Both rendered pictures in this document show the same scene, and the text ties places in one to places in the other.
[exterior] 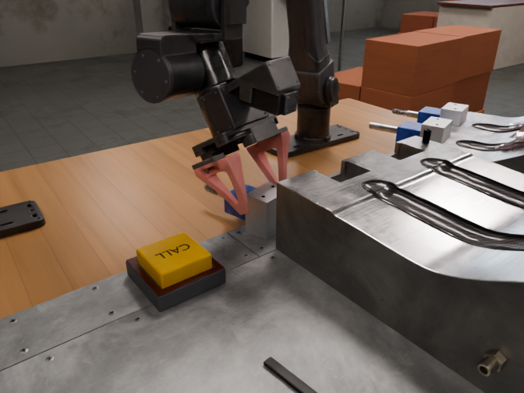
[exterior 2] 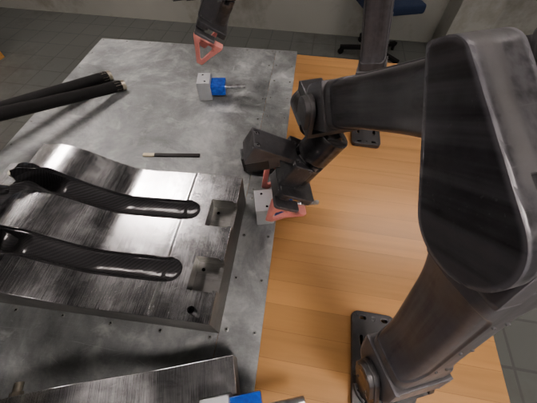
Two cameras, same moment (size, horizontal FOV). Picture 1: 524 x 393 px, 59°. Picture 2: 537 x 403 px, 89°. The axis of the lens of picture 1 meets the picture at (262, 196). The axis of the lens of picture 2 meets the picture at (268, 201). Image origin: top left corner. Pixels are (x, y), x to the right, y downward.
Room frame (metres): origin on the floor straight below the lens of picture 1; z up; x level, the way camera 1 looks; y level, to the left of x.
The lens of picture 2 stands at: (0.74, -0.21, 1.30)
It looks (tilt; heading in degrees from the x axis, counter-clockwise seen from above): 57 degrees down; 135
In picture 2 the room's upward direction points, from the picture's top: straight up
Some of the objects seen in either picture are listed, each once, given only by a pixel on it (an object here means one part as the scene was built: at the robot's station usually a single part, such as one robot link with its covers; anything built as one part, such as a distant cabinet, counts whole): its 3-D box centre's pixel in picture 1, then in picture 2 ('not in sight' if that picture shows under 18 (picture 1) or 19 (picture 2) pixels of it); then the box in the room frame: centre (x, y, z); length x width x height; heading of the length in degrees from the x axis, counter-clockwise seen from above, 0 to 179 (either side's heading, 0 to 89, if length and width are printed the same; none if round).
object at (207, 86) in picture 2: not in sight; (222, 86); (0.15, 0.19, 0.83); 0.13 x 0.05 x 0.05; 47
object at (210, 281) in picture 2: (396, 163); (208, 277); (0.57, -0.18, 0.87); 0.05 x 0.05 x 0.04; 38
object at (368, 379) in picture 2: (314, 90); (395, 376); (0.85, -0.10, 0.90); 0.09 x 0.06 x 0.06; 58
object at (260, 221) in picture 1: (240, 200); (287, 205); (0.55, 0.03, 0.83); 0.13 x 0.05 x 0.05; 51
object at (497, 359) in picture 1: (490, 363); not in sight; (0.26, -0.17, 0.84); 0.02 x 0.01 x 0.02; 128
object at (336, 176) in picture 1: (340, 184); (222, 218); (0.51, -0.10, 0.87); 0.05 x 0.05 x 0.04; 38
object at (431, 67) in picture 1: (403, 83); not in sight; (3.27, -1.00, 0.35); 1.19 x 0.85 x 0.70; 128
